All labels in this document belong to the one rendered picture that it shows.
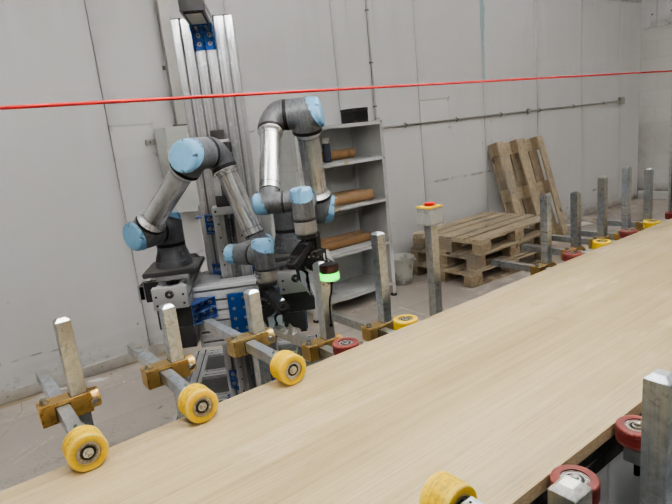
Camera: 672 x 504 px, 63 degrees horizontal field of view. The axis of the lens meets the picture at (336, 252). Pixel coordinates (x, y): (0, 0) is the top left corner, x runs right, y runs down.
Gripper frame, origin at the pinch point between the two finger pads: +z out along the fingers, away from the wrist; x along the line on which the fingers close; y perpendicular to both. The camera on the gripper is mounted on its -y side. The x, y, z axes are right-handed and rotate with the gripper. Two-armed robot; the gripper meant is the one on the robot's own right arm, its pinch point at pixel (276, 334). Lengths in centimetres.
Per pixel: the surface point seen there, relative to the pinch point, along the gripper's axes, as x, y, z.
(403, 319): -24.0, -41.6, -8.9
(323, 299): -2.7, -28.2, -18.8
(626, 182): -202, -27, -28
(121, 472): 71, -58, -9
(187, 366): 44, -29, -13
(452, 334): -25, -61, -9
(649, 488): 18, -135, -19
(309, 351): 5.0, -28.9, -3.8
